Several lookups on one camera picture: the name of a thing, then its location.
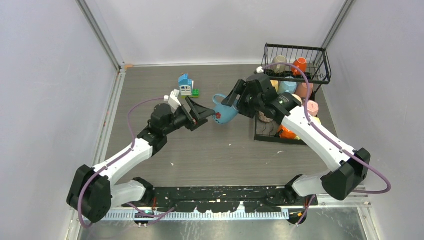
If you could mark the blue floral mug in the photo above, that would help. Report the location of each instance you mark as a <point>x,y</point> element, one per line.
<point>223,113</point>

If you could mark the pink faceted mug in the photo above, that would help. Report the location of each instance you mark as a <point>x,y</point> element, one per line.
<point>312,107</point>

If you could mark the pink patterned mug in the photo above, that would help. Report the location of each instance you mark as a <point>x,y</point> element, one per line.
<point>263,118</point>

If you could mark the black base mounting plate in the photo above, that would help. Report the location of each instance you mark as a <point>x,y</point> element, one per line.
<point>222,199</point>

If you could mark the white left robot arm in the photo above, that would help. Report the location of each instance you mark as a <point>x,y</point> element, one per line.
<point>94,190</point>

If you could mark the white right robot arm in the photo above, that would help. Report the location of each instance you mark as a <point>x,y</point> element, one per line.
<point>345,165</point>

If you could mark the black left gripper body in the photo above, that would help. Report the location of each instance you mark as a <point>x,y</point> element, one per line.
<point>180,119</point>

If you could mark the light blue mug in rack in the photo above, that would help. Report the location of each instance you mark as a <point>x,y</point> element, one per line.
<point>287,87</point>

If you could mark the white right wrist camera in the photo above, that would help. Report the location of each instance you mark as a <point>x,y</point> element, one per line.
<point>259,70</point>

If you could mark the aluminium slotted rail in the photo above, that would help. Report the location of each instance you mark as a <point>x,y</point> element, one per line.
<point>127,214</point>

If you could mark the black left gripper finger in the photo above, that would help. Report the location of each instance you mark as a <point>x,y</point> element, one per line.
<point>200,122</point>
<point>197,111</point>

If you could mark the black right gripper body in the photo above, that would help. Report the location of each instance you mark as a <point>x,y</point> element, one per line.
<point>250,105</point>

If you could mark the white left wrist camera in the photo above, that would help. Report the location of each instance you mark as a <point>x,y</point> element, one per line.
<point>173,99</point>

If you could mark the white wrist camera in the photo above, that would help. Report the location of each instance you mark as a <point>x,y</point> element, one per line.
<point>259,70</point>
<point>173,99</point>

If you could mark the beige mug upper shelf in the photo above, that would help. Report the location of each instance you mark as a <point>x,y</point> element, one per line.
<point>279,68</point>

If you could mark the orange mug upper shelf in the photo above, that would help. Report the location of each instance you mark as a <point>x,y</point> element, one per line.
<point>301,64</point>

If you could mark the black wire dish rack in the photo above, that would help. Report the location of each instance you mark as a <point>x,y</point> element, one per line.
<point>318,72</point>

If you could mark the orange mug black handle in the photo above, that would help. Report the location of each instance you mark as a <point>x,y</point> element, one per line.
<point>285,133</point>

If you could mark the yellow mug in rack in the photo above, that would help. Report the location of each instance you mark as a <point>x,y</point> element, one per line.
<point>275,84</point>

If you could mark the toy brick house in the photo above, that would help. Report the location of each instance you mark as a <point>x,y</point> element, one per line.
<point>186,87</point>

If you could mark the pale yellow faceted mug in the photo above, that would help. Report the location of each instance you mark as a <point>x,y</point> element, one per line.
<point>316,120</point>

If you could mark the salmon pink mug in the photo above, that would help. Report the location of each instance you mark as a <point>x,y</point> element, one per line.
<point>304,90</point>

